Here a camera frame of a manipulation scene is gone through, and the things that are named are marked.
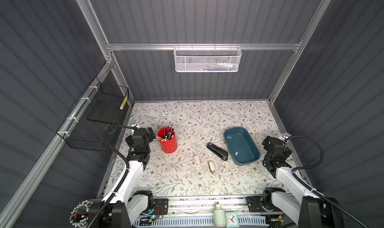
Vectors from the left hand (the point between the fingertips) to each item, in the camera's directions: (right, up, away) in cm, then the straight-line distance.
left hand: (139, 132), depth 82 cm
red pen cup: (+16, -2, -1) cm, 16 cm away
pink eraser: (+32, -18, +4) cm, 37 cm away
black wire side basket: (-19, +14, -4) cm, 23 cm away
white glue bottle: (+42, -36, -17) cm, 58 cm away
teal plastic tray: (+61, -12, +13) cm, 64 cm away
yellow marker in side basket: (-8, +16, -1) cm, 18 cm away
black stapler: (+44, -13, +7) cm, 47 cm away
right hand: (+80, -6, +2) cm, 80 cm away
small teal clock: (+48, -39, -14) cm, 64 cm away
